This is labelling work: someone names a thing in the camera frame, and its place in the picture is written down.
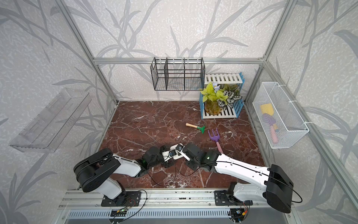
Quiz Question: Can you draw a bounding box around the black wire organizer basket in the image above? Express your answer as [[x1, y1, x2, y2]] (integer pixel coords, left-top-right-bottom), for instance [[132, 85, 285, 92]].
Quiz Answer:
[[150, 58, 206, 91]]

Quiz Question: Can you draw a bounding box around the clear acrylic wall shelf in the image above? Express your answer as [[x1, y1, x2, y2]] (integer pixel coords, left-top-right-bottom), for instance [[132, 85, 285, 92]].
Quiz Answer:
[[9, 88, 92, 153]]

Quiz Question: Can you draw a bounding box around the blue white slatted crate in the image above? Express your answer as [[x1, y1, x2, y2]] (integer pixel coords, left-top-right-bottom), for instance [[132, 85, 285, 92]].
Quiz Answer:
[[200, 72, 245, 119]]

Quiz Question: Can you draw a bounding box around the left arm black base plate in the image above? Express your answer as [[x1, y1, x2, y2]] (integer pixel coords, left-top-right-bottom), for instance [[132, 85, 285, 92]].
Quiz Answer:
[[101, 191, 141, 207]]

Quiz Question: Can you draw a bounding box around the yellow trowel in basket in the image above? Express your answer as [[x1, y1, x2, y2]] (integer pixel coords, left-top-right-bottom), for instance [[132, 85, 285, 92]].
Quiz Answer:
[[260, 103, 275, 116]]

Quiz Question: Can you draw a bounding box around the aluminium front rail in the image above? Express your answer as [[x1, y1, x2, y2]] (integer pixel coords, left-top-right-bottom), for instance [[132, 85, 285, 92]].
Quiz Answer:
[[57, 188, 294, 210]]

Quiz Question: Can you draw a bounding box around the white wire mesh basket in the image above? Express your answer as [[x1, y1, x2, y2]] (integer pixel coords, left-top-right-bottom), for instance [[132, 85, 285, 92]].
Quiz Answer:
[[252, 82, 310, 149]]

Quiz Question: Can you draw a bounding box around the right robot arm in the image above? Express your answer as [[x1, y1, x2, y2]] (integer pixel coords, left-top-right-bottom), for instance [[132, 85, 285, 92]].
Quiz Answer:
[[175, 143, 294, 213]]

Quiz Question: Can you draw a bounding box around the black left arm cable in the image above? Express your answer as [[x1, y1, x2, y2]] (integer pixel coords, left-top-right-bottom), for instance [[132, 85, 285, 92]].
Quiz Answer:
[[145, 159, 196, 188]]

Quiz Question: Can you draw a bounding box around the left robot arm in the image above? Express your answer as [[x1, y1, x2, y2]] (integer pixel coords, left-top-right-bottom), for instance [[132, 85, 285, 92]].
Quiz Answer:
[[73, 146, 177, 201]]

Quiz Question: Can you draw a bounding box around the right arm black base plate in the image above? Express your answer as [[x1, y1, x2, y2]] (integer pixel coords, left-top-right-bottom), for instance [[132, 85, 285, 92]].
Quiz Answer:
[[214, 190, 253, 206]]

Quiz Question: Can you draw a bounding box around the green rake wooden handle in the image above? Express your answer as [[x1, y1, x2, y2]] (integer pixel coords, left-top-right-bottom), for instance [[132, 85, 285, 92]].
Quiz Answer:
[[186, 123, 206, 133]]

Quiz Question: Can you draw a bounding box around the purple fork pink handle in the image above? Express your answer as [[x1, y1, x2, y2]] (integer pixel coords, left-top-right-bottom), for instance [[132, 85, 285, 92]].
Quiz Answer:
[[208, 129, 224, 154]]

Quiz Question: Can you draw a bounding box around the potted plant glass jar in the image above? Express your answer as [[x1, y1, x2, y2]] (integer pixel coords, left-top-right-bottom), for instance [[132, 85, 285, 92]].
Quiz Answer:
[[200, 82, 242, 116]]

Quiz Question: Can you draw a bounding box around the purple pink trowel in basket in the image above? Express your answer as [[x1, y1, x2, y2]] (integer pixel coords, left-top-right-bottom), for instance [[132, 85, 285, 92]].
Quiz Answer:
[[263, 113, 278, 144]]

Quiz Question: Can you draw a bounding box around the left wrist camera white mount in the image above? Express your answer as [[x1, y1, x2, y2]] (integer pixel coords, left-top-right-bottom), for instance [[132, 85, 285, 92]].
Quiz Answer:
[[162, 144, 185, 160]]

